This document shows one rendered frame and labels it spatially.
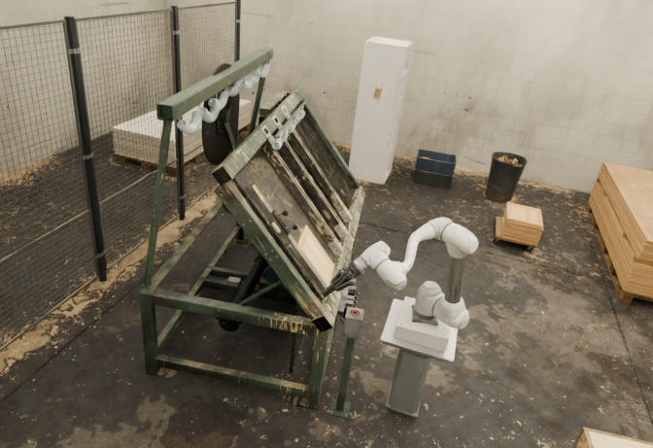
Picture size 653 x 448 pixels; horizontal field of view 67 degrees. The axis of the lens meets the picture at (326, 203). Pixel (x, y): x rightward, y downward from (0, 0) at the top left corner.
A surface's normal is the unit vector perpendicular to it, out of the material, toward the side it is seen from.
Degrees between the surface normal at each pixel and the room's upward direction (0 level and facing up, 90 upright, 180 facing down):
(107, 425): 0
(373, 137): 90
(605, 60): 90
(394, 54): 90
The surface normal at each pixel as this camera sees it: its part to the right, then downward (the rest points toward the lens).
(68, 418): 0.10, -0.89
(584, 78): -0.30, 0.40
